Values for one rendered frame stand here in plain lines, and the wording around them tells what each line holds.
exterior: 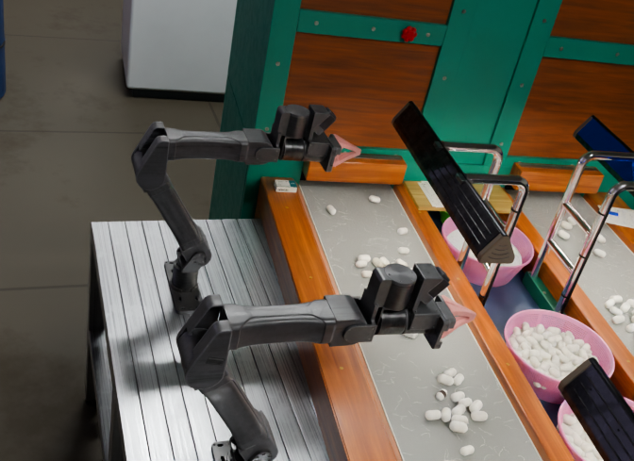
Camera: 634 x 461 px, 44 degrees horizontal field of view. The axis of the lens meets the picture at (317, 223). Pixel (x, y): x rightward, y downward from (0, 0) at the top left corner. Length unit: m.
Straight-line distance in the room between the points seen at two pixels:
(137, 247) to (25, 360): 0.79
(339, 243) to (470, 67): 0.65
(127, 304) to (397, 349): 0.65
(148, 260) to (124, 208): 1.43
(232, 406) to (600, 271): 1.34
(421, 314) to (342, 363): 0.41
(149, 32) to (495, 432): 3.08
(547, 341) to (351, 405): 0.60
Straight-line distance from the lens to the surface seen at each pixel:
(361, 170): 2.31
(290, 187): 2.25
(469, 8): 2.27
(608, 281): 2.38
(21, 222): 3.40
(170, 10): 4.26
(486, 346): 1.91
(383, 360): 1.81
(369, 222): 2.26
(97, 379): 2.25
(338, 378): 1.70
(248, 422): 1.42
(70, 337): 2.85
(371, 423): 1.63
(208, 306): 1.27
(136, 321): 1.90
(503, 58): 2.38
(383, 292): 1.32
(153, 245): 2.14
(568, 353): 2.03
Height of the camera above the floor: 1.92
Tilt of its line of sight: 32 degrees down
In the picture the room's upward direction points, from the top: 12 degrees clockwise
